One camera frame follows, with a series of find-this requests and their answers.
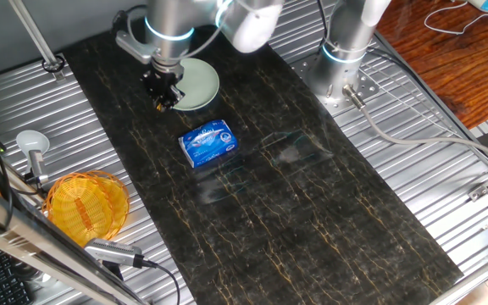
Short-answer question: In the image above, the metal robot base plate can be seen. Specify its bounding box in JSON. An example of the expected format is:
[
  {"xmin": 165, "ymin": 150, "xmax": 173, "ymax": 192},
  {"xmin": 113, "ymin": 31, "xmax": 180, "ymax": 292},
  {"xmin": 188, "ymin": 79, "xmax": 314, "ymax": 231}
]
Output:
[{"xmin": 290, "ymin": 54, "xmax": 380, "ymax": 118}]

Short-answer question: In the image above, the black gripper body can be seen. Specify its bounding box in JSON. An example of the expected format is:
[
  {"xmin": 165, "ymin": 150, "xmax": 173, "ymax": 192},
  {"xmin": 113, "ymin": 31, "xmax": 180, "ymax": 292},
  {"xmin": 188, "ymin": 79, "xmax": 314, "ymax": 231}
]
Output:
[{"xmin": 141, "ymin": 58, "xmax": 186, "ymax": 99}]

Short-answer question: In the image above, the white ladle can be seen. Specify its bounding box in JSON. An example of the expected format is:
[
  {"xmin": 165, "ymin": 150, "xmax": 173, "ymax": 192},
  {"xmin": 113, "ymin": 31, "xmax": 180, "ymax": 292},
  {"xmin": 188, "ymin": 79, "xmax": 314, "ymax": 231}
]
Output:
[{"xmin": 15, "ymin": 130, "xmax": 51, "ymax": 158}]

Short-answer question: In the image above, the pale green round plate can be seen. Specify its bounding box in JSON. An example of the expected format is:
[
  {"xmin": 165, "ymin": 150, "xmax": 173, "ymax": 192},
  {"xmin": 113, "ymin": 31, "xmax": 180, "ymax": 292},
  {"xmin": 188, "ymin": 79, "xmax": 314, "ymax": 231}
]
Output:
[{"xmin": 171, "ymin": 58, "xmax": 220, "ymax": 112}]

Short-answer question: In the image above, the yellow wicker basket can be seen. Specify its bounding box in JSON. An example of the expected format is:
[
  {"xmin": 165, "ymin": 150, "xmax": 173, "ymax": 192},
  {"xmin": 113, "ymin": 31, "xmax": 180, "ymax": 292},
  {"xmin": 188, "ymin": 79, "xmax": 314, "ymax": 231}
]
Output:
[{"xmin": 42, "ymin": 169, "xmax": 130, "ymax": 249}]

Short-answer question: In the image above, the black marble pattern mat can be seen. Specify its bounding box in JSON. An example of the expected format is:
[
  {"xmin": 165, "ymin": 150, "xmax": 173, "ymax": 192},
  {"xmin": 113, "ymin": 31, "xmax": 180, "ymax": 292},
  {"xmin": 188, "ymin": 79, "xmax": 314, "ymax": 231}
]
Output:
[{"xmin": 64, "ymin": 6, "xmax": 464, "ymax": 305}]

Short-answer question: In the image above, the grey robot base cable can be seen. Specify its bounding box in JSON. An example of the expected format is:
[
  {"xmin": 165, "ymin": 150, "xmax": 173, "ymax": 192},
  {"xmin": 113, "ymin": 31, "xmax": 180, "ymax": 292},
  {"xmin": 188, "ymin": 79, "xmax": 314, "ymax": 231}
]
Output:
[{"xmin": 341, "ymin": 84, "xmax": 488, "ymax": 169}]

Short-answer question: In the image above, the silver depth camera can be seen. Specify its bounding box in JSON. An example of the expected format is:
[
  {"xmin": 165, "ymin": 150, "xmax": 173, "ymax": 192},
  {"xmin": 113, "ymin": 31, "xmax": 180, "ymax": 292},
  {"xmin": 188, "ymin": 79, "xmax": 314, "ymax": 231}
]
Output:
[{"xmin": 83, "ymin": 237, "xmax": 146, "ymax": 269}]

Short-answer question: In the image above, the slanted metal pole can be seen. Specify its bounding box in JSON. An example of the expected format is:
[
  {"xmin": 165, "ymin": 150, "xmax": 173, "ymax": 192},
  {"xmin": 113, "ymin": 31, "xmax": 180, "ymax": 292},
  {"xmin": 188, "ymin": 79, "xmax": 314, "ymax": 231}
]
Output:
[{"xmin": 8, "ymin": 0, "xmax": 66, "ymax": 81}]

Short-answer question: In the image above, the blue tissue pack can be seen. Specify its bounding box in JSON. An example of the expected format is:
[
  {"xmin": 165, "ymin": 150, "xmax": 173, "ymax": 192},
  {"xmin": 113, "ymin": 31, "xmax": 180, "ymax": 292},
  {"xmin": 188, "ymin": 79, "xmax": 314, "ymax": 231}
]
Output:
[{"xmin": 178, "ymin": 119, "xmax": 240, "ymax": 169}]

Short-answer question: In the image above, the black camera cable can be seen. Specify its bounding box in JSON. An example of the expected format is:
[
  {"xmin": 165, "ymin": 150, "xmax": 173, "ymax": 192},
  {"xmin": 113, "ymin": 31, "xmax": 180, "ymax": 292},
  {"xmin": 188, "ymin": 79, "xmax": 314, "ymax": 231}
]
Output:
[{"xmin": 141, "ymin": 258, "xmax": 181, "ymax": 305}]

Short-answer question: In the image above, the thin white cable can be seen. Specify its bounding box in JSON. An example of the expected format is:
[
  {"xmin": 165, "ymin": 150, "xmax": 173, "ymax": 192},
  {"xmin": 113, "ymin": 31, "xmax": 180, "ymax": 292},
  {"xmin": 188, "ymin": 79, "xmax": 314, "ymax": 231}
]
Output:
[{"xmin": 423, "ymin": 0, "xmax": 488, "ymax": 36}]

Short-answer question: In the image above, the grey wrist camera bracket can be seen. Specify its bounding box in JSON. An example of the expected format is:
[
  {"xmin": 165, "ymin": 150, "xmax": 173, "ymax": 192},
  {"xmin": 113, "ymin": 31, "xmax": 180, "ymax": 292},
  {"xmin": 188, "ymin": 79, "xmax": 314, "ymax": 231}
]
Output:
[{"xmin": 114, "ymin": 10, "xmax": 161, "ymax": 66}]

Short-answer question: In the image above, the aluminium frame bar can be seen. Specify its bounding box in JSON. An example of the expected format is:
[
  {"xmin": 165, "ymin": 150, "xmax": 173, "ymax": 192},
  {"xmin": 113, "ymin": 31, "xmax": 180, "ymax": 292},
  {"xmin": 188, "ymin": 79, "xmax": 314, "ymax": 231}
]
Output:
[{"xmin": 0, "ymin": 175, "xmax": 147, "ymax": 305}]

